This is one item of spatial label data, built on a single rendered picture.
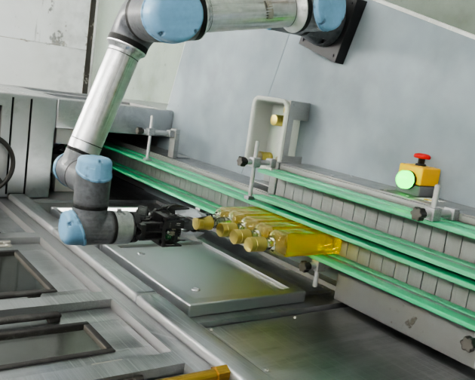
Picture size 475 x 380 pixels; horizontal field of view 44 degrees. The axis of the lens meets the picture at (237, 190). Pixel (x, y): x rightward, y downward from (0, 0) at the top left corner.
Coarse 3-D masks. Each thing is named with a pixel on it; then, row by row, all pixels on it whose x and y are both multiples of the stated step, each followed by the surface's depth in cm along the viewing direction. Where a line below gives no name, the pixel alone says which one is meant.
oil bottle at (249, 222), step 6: (246, 216) 150; (252, 216) 151; (258, 216) 152; (264, 216) 153; (270, 216) 154; (276, 216) 155; (282, 216) 157; (240, 222) 149; (246, 222) 147; (252, 222) 147; (258, 222) 147; (246, 228) 147; (252, 228) 147
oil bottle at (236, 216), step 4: (232, 212) 154; (236, 212) 154; (240, 212) 154; (244, 212) 155; (248, 212) 155; (252, 212) 156; (256, 212) 157; (260, 212) 158; (264, 212) 158; (268, 212) 159; (228, 216) 153; (232, 216) 152; (236, 216) 151; (240, 216) 151; (244, 216) 152; (232, 220) 152; (236, 220) 151; (240, 220) 151
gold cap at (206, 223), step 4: (208, 216) 148; (196, 220) 146; (200, 220) 145; (204, 220) 146; (208, 220) 147; (212, 220) 147; (192, 224) 148; (196, 224) 146; (200, 224) 145; (204, 224) 146; (208, 224) 147; (212, 224) 147; (196, 228) 146; (200, 228) 146; (204, 228) 147; (208, 228) 148; (212, 228) 148
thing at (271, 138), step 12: (252, 108) 187; (264, 108) 188; (276, 108) 188; (288, 108) 173; (252, 120) 187; (264, 120) 189; (252, 132) 188; (264, 132) 190; (276, 132) 188; (252, 144) 189; (264, 144) 191; (276, 144) 188; (252, 156) 190; (276, 156) 188; (264, 168) 181
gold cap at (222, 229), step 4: (220, 224) 144; (224, 224) 144; (228, 224) 144; (232, 224) 145; (236, 224) 146; (216, 228) 145; (220, 228) 144; (224, 228) 143; (228, 228) 144; (232, 228) 144; (236, 228) 145; (216, 232) 145; (220, 232) 144; (224, 232) 143; (228, 232) 144; (220, 236) 144; (224, 236) 144; (228, 236) 145
